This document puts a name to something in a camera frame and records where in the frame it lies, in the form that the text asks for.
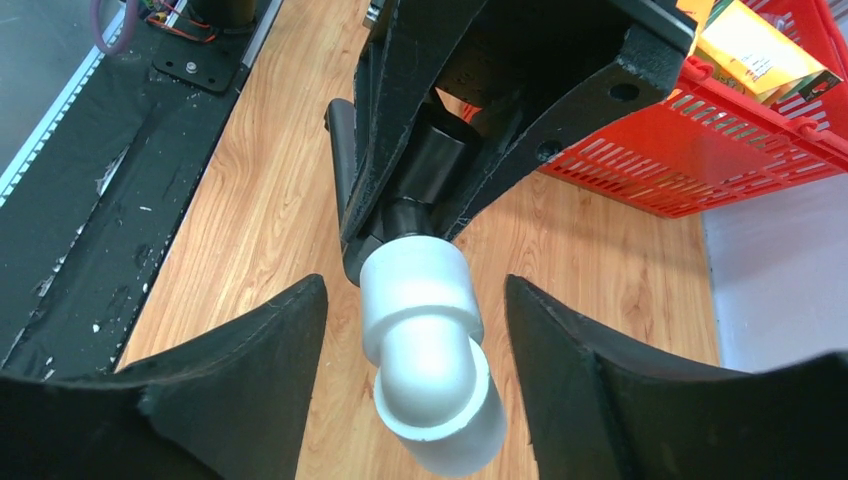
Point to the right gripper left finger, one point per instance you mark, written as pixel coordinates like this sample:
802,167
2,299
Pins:
231,403

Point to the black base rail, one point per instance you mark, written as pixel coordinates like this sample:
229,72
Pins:
92,205

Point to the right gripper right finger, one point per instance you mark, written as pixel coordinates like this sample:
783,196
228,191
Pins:
602,405

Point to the white PVC elbow fitting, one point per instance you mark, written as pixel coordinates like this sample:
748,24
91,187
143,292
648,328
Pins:
422,329

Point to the red plastic basket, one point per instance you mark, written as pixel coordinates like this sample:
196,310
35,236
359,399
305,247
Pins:
708,146

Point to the yellow orange box in basket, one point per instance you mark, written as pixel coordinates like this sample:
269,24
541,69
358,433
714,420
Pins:
752,55

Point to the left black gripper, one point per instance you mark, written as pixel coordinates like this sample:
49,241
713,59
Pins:
550,73

